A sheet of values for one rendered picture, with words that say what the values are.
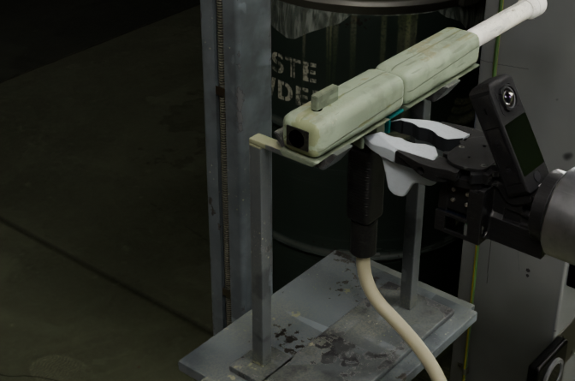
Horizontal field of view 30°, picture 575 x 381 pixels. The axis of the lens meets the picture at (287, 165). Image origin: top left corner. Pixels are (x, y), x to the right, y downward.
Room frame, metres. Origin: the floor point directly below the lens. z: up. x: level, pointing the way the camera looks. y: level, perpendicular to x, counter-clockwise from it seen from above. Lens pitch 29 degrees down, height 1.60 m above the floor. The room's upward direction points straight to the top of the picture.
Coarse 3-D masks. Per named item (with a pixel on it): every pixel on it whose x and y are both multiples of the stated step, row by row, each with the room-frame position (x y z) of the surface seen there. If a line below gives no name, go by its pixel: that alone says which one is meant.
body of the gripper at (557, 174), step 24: (480, 144) 0.95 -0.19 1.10; (480, 168) 0.90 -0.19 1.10; (456, 192) 0.92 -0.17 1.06; (480, 192) 0.89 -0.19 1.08; (504, 192) 0.90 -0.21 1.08; (552, 192) 0.86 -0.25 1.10; (456, 216) 0.91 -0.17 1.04; (480, 216) 0.89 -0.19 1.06; (504, 216) 0.90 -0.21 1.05; (528, 216) 0.88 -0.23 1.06; (480, 240) 0.89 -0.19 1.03; (504, 240) 0.89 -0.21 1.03; (528, 240) 0.88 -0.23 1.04
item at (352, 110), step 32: (544, 0) 1.28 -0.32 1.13; (448, 32) 1.15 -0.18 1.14; (480, 32) 1.17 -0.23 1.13; (384, 64) 1.06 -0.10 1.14; (416, 64) 1.05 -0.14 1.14; (448, 64) 1.09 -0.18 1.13; (320, 96) 0.94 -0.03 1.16; (352, 96) 0.97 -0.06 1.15; (384, 96) 0.99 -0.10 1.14; (416, 96) 1.04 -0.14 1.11; (288, 128) 0.93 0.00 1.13; (320, 128) 0.91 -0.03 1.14; (352, 128) 0.95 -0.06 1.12; (320, 160) 0.91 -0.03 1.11; (352, 160) 1.01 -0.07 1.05; (352, 192) 1.00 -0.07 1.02; (352, 224) 1.01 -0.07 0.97
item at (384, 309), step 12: (360, 264) 1.01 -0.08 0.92; (360, 276) 1.01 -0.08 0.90; (372, 288) 1.00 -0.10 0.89; (372, 300) 0.99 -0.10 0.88; (384, 300) 1.00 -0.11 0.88; (384, 312) 0.99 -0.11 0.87; (396, 312) 0.99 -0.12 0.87; (396, 324) 0.97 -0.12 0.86; (408, 324) 0.98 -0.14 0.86; (408, 336) 0.96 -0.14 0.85; (420, 348) 0.96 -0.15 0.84; (420, 360) 0.95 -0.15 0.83; (432, 360) 0.95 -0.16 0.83; (432, 372) 0.94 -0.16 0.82
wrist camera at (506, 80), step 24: (480, 96) 0.91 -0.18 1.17; (504, 96) 0.91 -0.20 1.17; (480, 120) 0.91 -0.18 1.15; (504, 120) 0.90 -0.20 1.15; (528, 120) 0.93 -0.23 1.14; (504, 144) 0.89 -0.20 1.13; (528, 144) 0.91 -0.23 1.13; (504, 168) 0.89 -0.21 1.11; (528, 168) 0.89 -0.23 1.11; (528, 192) 0.88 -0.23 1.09
